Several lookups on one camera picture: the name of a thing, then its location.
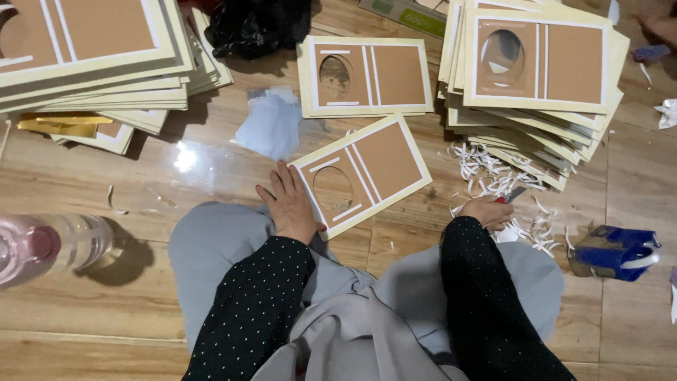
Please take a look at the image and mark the blue tape dispenser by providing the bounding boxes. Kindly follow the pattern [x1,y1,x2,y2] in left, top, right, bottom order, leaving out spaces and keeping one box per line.
[568,224,662,283]

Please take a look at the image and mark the pile of clear plastic sheets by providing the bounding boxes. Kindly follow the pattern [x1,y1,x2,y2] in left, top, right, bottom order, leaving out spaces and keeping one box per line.
[232,86,303,163]

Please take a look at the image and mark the pink clear water bottle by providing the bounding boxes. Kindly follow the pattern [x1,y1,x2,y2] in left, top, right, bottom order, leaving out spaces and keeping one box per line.
[0,213,115,290]

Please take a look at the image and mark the brown card with oval cutout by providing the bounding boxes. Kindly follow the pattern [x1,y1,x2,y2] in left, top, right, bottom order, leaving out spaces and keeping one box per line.
[289,113,434,242]

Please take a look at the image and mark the red utility knife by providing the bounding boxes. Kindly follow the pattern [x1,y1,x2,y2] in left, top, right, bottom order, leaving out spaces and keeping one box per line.
[494,186,529,205]

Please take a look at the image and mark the heap of white paper strips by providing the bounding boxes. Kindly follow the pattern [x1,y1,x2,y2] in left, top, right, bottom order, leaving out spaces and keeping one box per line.
[447,141,576,259]

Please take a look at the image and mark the crumpled white paper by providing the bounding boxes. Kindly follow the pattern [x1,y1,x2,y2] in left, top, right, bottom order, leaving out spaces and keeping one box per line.
[654,98,677,130]

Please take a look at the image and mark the person's grey clothing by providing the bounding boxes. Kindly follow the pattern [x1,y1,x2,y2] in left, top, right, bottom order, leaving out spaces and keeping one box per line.
[168,200,566,381]

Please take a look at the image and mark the person's left hand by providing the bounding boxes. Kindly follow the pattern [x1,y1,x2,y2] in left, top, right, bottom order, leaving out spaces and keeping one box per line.
[256,161,328,246]

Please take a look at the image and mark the small pile of brown cards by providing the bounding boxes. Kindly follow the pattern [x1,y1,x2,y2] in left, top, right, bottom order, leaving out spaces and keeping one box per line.
[296,35,435,119]

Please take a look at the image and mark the black plastic bag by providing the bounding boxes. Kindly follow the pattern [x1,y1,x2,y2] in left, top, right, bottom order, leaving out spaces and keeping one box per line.
[204,0,313,60]

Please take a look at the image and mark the small blue object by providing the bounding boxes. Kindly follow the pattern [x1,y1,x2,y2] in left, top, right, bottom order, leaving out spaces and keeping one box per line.
[632,44,673,64]

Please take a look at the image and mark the gold foil sheets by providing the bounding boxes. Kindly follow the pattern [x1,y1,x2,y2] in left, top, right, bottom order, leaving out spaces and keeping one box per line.
[17,111,115,139]

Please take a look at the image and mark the slanted stack of brown cards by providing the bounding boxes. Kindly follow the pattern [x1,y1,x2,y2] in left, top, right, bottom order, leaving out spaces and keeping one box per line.
[437,0,631,192]

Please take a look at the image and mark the single clear plastic sheet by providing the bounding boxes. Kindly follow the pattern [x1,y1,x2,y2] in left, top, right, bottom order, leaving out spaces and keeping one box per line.
[158,139,240,198]

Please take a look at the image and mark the person's right hand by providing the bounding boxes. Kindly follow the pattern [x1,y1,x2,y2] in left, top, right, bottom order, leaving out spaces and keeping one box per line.
[457,195,516,232]

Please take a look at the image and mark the tall stack of brown cards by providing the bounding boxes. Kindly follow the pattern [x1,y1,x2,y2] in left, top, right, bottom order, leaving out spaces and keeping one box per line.
[0,0,234,156]

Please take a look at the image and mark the green and brown carton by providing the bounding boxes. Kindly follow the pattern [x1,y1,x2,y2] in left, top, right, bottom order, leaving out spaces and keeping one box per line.
[358,0,449,40]

